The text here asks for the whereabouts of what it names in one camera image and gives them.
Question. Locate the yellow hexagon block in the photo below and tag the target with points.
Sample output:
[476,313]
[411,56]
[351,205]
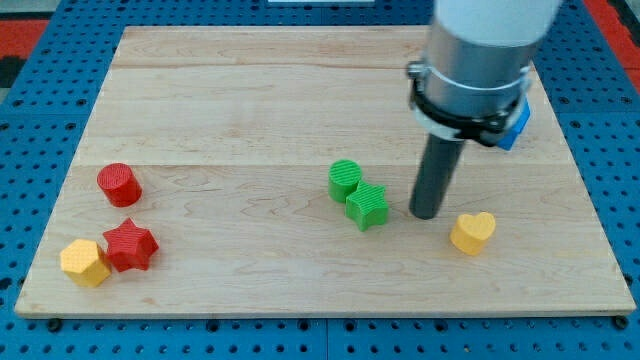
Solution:
[85,263]

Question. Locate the yellow heart block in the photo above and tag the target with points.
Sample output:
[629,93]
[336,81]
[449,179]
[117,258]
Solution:
[471,233]

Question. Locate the red star block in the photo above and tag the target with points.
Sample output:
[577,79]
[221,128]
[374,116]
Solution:
[130,247]

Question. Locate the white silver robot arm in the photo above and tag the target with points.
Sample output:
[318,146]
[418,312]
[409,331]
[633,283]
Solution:
[471,80]

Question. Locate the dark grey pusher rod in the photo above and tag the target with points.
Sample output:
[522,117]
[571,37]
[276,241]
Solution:
[439,161]

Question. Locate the wooden board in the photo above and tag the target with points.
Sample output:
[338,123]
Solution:
[231,132]

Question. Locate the green cylinder block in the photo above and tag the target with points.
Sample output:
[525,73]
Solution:
[343,178]

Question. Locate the blue block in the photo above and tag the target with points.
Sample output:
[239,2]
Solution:
[508,141]

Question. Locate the green star block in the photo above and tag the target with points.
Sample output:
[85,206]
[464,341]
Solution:
[367,206]

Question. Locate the red cylinder block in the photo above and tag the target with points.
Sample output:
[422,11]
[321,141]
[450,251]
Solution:
[119,184]

